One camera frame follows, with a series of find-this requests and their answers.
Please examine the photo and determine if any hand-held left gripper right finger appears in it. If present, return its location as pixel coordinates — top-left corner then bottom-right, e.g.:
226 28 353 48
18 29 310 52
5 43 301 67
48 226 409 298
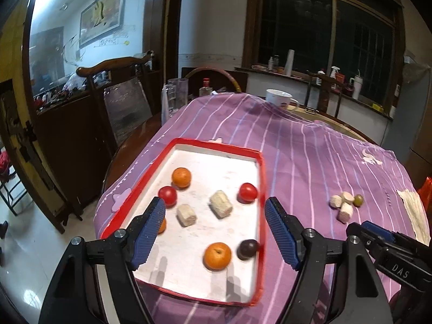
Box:
264 196 394 324

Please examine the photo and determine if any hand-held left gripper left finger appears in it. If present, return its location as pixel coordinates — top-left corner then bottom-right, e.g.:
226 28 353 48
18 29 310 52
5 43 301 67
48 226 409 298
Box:
39 196 167 324

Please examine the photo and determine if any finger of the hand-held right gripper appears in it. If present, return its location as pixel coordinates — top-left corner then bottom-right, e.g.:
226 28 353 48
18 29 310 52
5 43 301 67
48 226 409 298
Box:
362 221 397 242
346 223 383 254

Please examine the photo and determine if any dark purple plum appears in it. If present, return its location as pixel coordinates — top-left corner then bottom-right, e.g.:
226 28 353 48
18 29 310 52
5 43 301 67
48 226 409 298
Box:
237 239 260 261

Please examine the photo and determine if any red tomato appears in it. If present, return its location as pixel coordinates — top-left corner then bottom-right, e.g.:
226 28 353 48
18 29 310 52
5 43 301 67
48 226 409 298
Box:
157 186 178 207
237 183 258 204

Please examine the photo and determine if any large orange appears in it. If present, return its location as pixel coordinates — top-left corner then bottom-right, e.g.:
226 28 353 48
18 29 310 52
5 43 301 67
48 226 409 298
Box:
203 242 233 271

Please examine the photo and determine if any red rimmed white tray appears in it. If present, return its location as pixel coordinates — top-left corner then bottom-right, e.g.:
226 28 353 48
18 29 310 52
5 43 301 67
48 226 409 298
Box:
100 138 267 308

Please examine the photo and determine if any cream knitted towel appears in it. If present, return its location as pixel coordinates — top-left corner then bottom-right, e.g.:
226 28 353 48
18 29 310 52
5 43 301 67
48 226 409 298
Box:
396 189 432 246

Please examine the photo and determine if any red plastic bag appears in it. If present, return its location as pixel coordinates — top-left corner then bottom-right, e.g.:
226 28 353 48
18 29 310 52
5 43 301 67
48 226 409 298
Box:
417 176 432 206

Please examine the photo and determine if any purple striped tablecloth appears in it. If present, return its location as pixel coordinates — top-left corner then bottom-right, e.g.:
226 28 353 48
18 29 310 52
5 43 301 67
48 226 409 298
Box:
94 93 417 324

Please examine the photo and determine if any dark wooden sideboard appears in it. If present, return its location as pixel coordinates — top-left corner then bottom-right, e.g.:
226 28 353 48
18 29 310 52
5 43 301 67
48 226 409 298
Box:
34 88 112 217

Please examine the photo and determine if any dark window counter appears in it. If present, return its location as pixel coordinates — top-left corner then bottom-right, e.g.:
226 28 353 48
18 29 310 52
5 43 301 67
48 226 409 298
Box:
234 66 394 120

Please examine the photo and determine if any grey refrigerator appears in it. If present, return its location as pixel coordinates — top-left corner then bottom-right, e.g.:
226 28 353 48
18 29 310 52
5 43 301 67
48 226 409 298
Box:
381 52 432 176

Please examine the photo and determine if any wooden chair with plastic cover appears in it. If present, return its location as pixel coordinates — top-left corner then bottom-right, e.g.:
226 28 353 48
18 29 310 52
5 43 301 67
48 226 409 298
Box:
76 57 163 149

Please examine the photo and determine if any white cartoon mug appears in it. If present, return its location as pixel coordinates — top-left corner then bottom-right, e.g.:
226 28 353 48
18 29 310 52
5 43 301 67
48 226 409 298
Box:
265 89 300 109

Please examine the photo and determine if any clear glass pitcher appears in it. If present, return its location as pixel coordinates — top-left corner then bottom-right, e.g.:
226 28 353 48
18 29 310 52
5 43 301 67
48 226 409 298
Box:
161 78 190 125

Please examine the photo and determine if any white tumbler with straw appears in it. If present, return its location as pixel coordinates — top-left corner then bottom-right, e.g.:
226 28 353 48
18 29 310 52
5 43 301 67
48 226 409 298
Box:
351 70 363 100

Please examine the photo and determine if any dark wooden chair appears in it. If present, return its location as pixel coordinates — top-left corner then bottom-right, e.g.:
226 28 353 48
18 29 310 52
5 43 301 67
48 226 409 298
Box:
306 71 346 115

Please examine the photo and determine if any red capped liquor bottle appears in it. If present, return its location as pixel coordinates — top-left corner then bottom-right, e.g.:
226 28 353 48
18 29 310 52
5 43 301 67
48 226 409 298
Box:
199 77 213 97

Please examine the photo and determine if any round wooden chair back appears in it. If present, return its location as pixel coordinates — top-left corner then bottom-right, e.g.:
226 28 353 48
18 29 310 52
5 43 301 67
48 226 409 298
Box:
184 67 242 93

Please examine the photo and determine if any white paper roll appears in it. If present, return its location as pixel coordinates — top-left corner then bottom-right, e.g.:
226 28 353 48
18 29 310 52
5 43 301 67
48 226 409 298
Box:
284 49 295 76

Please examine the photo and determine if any dark framed window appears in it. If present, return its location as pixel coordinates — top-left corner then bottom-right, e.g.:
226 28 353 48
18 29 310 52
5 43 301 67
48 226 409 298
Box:
248 0 404 82

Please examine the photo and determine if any framed fish painting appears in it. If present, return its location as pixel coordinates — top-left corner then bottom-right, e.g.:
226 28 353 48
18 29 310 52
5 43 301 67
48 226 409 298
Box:
79 0 129 48

